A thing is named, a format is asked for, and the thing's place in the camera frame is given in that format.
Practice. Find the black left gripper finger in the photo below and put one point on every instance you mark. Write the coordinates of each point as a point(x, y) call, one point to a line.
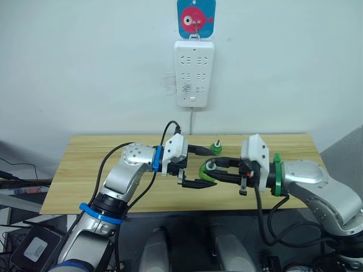
point(200, 150)
point(198, 184)

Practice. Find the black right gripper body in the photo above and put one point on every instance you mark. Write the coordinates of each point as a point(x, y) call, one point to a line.
point(246, 170)

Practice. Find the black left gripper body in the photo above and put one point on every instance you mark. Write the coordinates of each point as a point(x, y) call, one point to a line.
point(177, 166)

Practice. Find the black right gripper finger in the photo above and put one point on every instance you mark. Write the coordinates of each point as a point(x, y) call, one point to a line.
point(227, 161)
point(229, 176)

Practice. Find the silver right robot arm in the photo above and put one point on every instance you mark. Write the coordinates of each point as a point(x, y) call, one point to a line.
point(312, 177)

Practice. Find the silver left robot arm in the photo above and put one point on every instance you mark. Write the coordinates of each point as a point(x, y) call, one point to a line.
point(124, 175)

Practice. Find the green repellent liquid bottle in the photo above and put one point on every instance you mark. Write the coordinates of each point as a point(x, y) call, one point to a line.
point(217, 148)

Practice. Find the white power strip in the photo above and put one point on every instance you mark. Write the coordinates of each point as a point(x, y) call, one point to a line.
point(195, 73)

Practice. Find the grey metal bar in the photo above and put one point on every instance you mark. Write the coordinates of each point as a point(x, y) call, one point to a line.
point(20, 202)

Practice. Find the black device with label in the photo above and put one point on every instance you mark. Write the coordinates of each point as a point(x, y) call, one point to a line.
point(34, 246)

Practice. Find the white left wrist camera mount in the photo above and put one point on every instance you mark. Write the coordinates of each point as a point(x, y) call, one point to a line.
point(177, 147)

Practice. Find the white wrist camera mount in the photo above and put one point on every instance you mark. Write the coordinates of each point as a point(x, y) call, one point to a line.
point(177, 147)
point(255, 150)

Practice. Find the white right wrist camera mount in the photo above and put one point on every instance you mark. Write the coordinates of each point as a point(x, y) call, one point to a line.
point(255, 150)

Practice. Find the metal wall hook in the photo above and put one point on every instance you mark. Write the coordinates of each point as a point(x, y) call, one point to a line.
point(196, 28)

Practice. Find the blue fish wall hook plate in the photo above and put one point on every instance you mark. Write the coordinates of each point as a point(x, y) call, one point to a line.
point(207, 11)

